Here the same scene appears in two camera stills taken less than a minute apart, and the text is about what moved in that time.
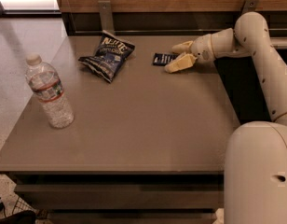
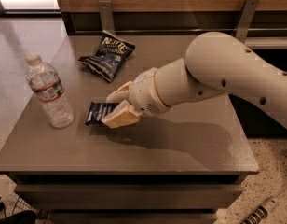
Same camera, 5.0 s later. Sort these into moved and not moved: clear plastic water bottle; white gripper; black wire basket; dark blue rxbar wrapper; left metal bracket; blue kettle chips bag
Moved: white gripper; dark blue rxbar wrapper
Not moved: blue kettle chips bag; left metal bracket; black wire basket; clear plastic water bottle
